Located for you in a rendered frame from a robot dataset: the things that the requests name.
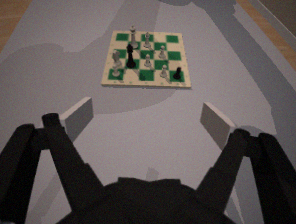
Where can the white pawn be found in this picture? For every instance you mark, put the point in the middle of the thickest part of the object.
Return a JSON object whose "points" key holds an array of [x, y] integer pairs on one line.
{"points": [[161, 54], [115, 73], [163, 74], [147, 63]]}

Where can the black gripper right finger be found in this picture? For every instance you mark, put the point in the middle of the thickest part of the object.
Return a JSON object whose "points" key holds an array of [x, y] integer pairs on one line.
{"points": [[275, 176]]}

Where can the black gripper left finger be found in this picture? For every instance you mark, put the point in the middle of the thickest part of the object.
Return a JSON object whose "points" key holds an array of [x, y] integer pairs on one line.
{"points": [[19, 161]]}

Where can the green and cream chessboard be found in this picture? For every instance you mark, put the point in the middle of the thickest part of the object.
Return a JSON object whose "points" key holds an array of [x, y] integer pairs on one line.
{"points": [[140, 75]]}

